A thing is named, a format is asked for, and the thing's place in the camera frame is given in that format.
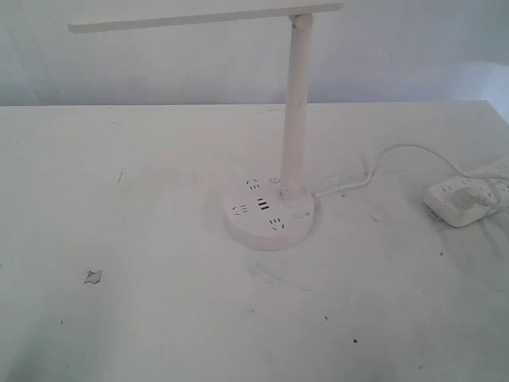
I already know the white power strip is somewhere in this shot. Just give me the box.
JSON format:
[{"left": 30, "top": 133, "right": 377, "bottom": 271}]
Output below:
[{"left": 423, "top": 158, "right": 508, "bottom": 228}]

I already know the white plug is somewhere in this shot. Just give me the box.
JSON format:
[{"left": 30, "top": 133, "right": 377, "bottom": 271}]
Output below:
[{"left": 452, "top": 187, "right": 491, "bottom": 210}]

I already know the white power cord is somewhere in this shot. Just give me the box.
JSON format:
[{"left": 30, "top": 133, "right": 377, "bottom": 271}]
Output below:
[{"left": 312, "top": 144, "right": 470, "bottom": 199}]

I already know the white desk lamp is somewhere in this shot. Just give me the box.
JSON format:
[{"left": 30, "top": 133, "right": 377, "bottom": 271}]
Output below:
[{"left": 68, "top": 1, "right": 344, "bottom": 251}]

